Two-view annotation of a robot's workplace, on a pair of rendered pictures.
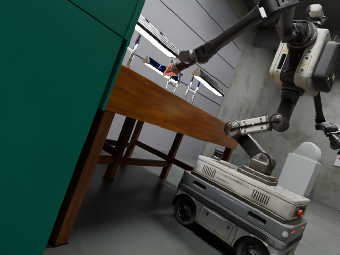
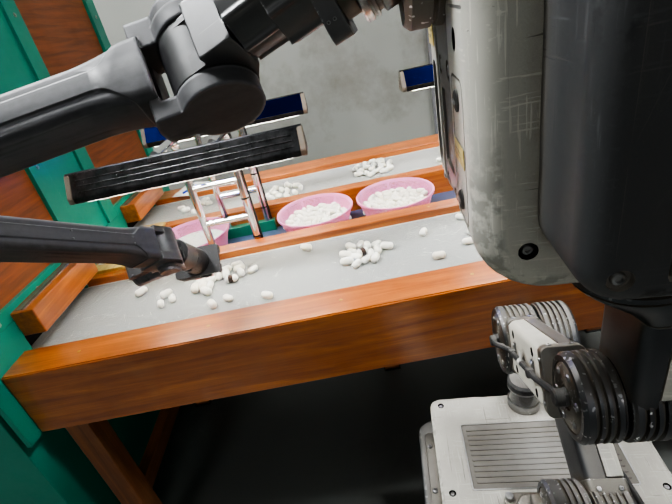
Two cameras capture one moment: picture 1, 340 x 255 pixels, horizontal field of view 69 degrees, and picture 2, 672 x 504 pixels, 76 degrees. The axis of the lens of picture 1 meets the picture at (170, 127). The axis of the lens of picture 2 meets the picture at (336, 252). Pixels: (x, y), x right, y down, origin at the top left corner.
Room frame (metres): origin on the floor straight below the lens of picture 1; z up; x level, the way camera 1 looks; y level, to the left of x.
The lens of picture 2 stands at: (1.23, -0.82, 1.32)
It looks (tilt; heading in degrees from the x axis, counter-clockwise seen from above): 28 degrees down; 61
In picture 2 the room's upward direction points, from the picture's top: 13 degrees counter-clockwise
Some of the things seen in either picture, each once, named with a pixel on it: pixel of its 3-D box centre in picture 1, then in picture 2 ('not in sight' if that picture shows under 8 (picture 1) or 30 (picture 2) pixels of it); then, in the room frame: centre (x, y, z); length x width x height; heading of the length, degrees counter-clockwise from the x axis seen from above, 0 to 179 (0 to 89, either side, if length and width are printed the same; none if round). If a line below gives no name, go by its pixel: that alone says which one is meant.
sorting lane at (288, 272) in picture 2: not in sight; (377, 256); (1.83, 0.03, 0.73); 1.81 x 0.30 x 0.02; 148
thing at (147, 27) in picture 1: (151, 31); (186, 163); (1.49, 0.31, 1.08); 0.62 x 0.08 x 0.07; 148
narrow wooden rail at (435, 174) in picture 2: not in sight; (359, 197); (2.09, 0.46, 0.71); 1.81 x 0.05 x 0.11; 148
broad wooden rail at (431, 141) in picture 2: not in sight; (352, 175); (2.29, 0.78, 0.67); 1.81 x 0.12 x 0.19; 148
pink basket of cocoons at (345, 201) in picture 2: not in sight; (317, 220); (1.86, 0.40, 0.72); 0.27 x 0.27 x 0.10
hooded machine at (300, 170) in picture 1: (301, 168); not in sight; (6.17, -3.40, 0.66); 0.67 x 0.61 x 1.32; 50
